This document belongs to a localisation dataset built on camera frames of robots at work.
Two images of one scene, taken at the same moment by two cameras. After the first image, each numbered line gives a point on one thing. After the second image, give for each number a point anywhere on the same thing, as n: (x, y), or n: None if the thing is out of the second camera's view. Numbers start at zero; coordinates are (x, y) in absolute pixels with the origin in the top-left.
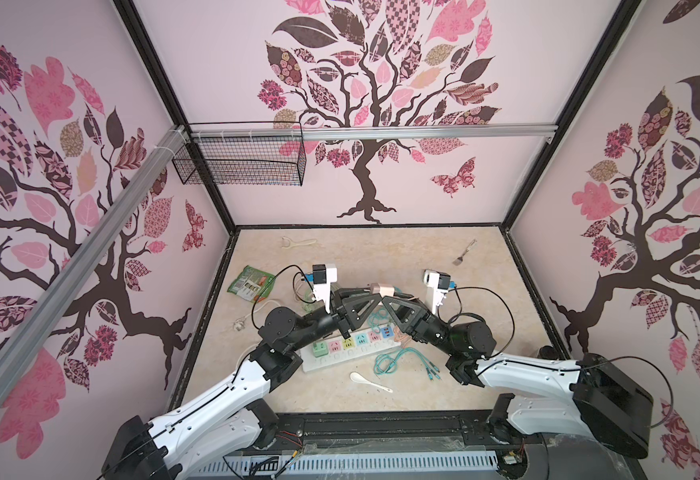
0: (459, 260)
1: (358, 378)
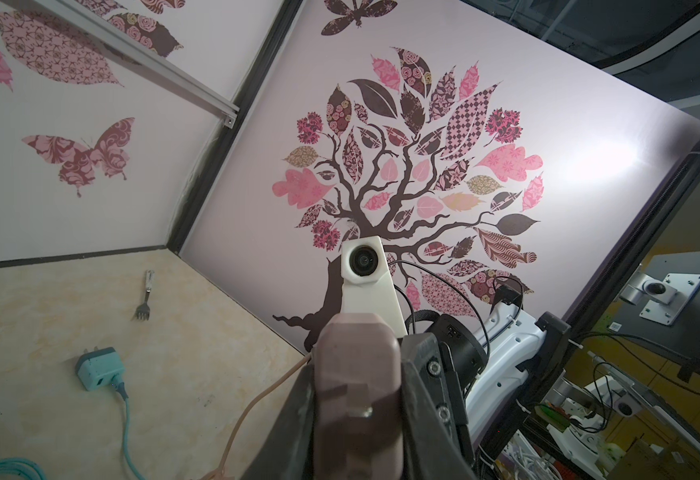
0: (143, 309)
1: None
